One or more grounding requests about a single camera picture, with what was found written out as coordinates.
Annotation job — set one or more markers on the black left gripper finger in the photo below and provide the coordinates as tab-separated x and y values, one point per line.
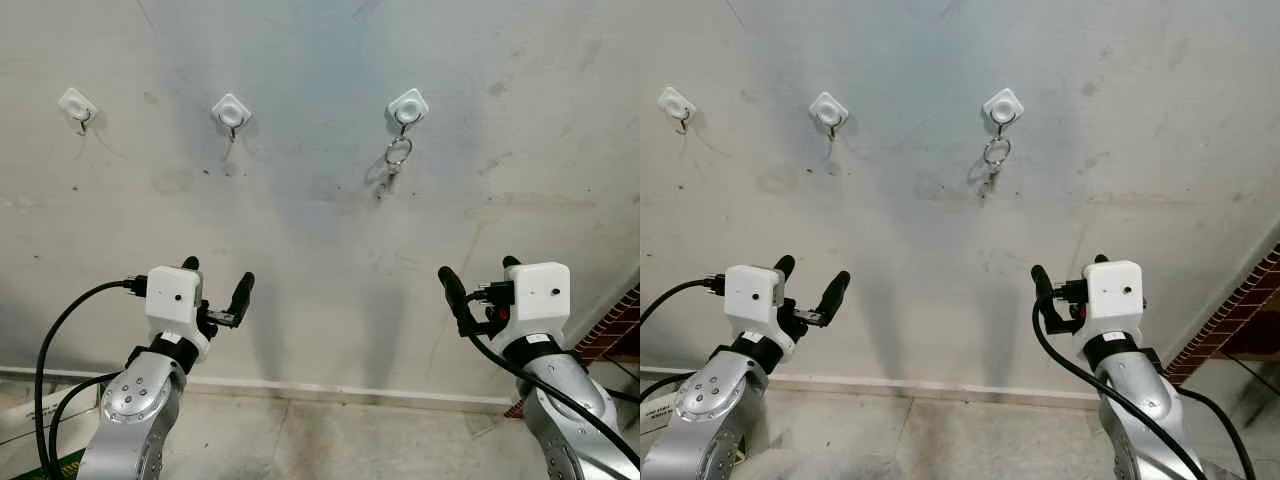
191	264
242	292
785	266
836	292

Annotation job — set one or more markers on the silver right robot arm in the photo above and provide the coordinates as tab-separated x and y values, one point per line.
1140	425
562	405

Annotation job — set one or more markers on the white baseboard strip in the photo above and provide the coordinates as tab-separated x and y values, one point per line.
930	388
330	392

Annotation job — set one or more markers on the white printed cardboard box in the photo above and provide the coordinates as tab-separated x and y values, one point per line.
658	412
20	412

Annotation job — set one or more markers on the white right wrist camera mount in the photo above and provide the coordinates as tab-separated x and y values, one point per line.
1113	292
541	292

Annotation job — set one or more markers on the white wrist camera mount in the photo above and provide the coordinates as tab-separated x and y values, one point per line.
541	292
172	297
750	295
1113	292

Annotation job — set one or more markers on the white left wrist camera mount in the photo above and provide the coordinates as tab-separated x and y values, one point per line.
750	295
172	297

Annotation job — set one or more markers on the white square wall hook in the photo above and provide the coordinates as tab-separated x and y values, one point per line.
1003	103
828	107
408	104
674	100
231	108
75	102

